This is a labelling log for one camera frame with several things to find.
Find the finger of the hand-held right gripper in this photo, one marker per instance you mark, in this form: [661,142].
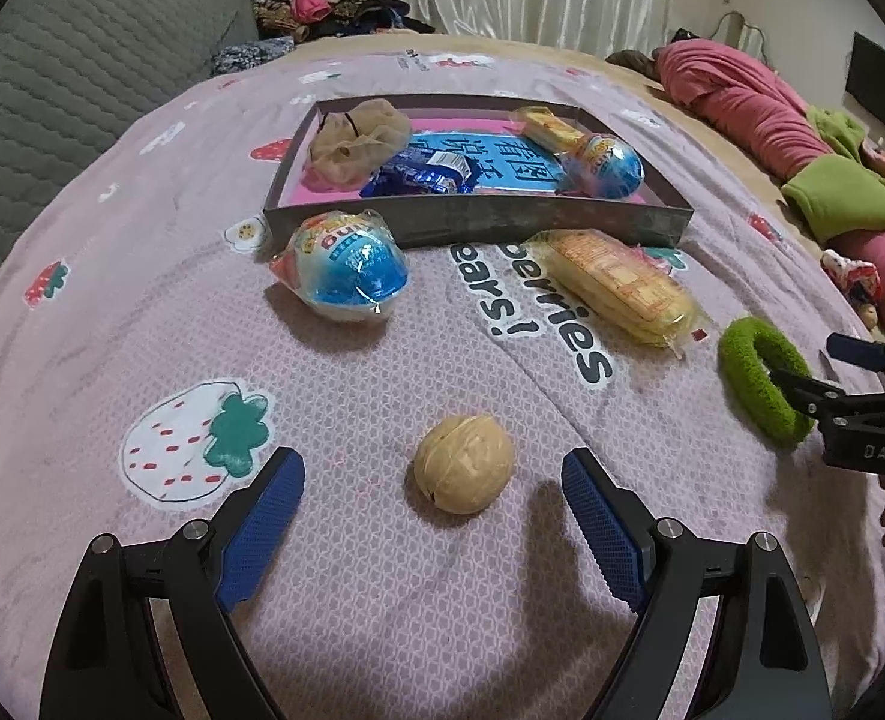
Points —
[862,351]
[806,390]

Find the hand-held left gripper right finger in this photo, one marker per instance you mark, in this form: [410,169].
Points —
[607,532]

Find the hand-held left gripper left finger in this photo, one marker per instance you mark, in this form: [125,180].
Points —
[258,532]

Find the beige walnut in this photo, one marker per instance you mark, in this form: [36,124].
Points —
[463,465]

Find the large yellow cake packet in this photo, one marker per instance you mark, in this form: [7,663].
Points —
[615,285]

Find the small blue white egg toy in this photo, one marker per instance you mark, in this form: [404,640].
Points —
[345,266]

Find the large blue white egg toy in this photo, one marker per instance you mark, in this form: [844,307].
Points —
[603,165]

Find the shallow grey cardboard box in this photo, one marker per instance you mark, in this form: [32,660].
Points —
[487,221]

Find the small yellow cake packet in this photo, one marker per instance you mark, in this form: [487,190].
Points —
[551,127]

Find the blue snack packet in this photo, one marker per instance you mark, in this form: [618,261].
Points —
[420,172]

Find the red white crochet item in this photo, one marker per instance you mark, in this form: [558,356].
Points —
[851,277]

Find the green fleece blanket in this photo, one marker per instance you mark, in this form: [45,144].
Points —
[840,187]

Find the pink printed blanket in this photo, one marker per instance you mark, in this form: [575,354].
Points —
[150,300]

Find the pink quilt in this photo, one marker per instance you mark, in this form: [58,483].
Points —
[720,90]

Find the white metal chair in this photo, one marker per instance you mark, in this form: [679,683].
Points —
[746,34]

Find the dark cloth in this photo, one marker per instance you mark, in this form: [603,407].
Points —
[633,61]

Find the blue patterned cloth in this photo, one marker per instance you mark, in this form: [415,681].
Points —
[251,54]

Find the grey quilted headboard cover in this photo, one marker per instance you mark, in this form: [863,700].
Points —
[97,52]

